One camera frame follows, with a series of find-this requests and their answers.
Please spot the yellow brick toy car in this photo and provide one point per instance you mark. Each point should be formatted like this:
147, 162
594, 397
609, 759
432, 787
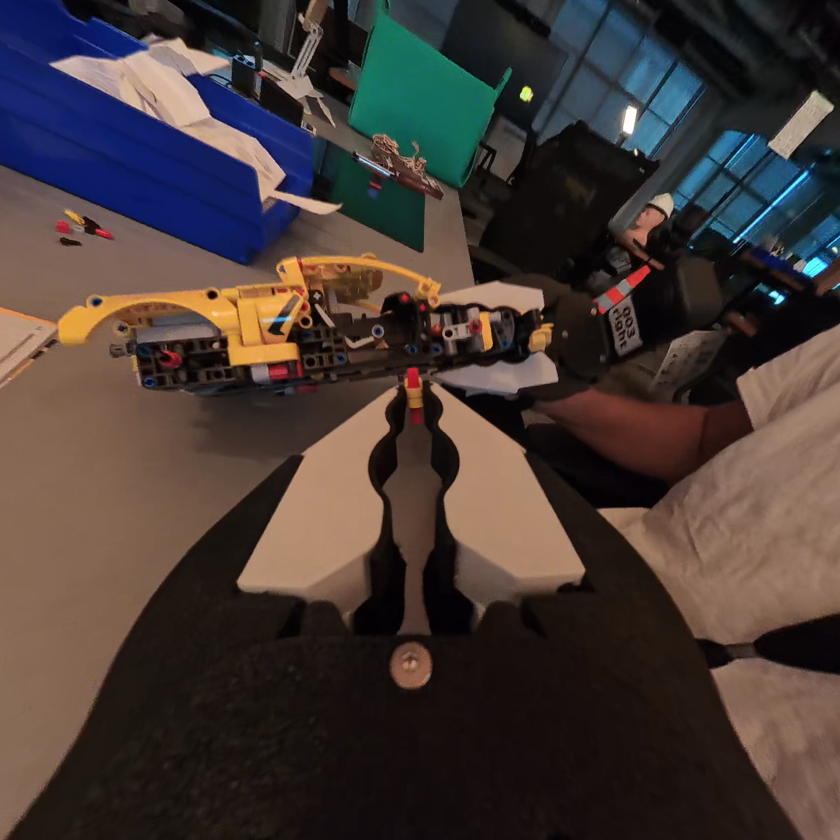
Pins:
262, 328

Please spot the orange traffic cone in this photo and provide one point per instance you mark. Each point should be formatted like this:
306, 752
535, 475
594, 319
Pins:
620, 289

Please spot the green plastic bin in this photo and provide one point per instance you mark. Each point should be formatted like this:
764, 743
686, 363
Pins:
420, 98

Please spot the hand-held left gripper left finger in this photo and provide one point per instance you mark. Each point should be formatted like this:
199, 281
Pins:
315, 525

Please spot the black office chair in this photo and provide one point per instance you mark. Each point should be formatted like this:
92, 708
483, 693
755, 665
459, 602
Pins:
564, 197

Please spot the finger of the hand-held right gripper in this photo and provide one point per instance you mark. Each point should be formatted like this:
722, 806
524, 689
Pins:
505, 377
499, 294

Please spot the crumpled white paper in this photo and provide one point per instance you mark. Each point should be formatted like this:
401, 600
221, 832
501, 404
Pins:
164, 92

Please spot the black device with display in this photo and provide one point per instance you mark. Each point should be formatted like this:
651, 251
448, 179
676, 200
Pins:
246, 79

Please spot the white folding stand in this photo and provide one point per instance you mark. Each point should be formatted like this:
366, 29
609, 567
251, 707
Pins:
305, 59

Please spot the yellow connector piece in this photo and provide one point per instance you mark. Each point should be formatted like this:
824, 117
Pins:
415, 394

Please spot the hanging paper sign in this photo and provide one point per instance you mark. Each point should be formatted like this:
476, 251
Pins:
800, 124

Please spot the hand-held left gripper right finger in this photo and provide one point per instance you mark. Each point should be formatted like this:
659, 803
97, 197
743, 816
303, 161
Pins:
512, 525

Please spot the white printed paper sheet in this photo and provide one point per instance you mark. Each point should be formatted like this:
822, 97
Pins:
689, 364

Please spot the tan and red small parts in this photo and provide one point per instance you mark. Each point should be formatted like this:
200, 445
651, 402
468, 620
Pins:
407, 164

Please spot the open instruction booklet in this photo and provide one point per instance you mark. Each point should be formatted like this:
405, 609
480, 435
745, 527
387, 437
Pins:
23, 341

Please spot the blue plastic bin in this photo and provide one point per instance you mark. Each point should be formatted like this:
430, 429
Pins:
131, 164

